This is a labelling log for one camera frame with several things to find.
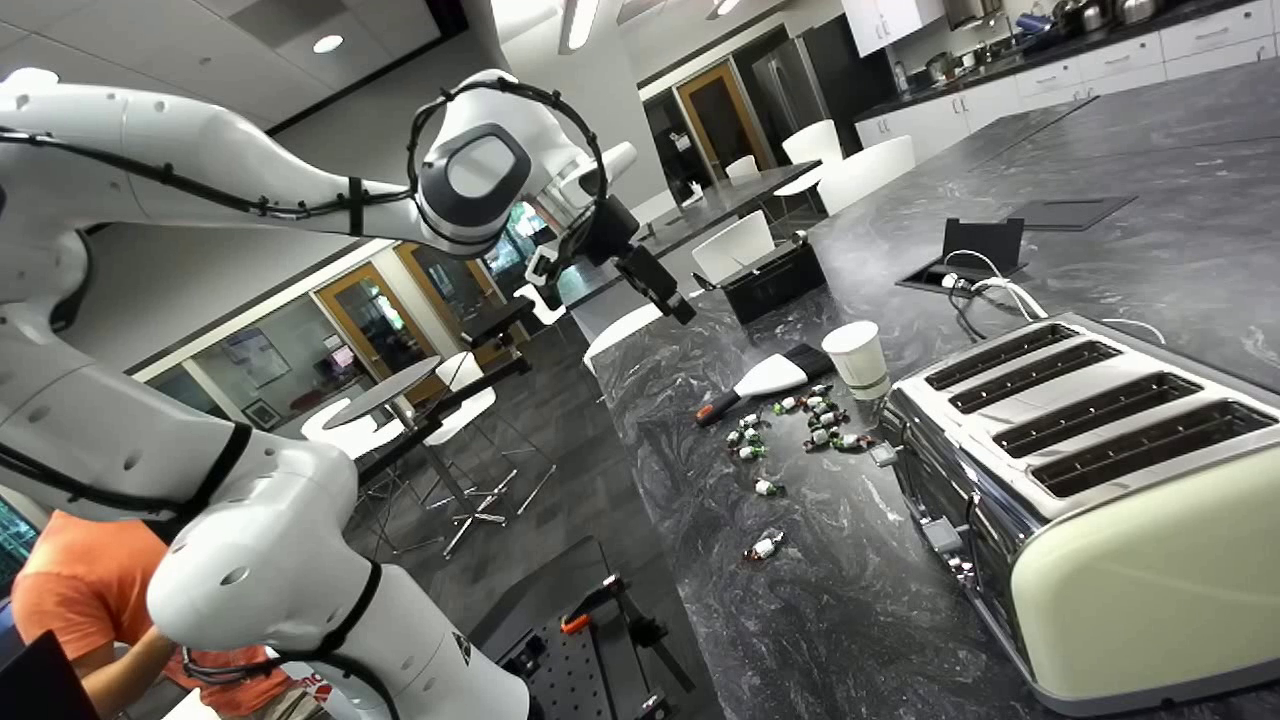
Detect cream four-slot toaster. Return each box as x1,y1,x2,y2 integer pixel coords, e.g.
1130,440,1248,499
874,313,1280,718

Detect white hand brush black bristles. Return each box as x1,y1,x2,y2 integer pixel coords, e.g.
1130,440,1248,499
692,342,835,430

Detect white kitchen cabinets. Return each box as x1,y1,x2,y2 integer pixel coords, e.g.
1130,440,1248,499
850,0,1280,151

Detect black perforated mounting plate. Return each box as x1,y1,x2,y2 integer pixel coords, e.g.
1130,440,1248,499
495,624,670,720

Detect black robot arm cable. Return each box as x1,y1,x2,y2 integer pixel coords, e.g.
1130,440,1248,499
0,75,619,258

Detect round grey table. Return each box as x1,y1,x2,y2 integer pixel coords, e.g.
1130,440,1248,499
325,355,453,432

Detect dark dining table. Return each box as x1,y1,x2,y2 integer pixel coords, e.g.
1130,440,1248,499
637,156,825,264

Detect white paper cup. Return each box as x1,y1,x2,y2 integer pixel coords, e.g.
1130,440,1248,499
815,317,896,406

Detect person in orange shirt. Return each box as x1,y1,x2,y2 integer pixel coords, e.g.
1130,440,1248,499
7,513,325,720

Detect long ceiling light strip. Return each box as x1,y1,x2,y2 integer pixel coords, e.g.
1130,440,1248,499
556,0,603,56

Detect black power cable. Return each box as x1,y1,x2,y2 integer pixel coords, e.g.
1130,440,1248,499
938,283,994,347

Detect white power cable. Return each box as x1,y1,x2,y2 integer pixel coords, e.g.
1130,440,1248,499
935,243,1057,327

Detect black pop-up socket box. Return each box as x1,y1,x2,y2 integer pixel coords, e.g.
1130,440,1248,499
899,212,1033,294

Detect wooden door frame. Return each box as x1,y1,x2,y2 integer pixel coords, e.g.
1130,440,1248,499
670,56,775,178

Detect black storage box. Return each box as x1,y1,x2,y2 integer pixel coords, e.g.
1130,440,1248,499
714,238,826,327

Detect black clamp orange handle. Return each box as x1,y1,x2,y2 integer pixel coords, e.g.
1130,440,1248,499
556,572,694,695

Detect black monitor corner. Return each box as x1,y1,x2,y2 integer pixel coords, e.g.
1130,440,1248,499
0,634,97,720

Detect metal table base legs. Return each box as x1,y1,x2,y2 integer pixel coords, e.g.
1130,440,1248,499
434,461,563,559

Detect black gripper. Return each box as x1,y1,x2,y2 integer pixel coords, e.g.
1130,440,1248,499
570,195,701,327

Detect wooden glass door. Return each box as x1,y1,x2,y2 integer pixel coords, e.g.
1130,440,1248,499
311,259,444,393

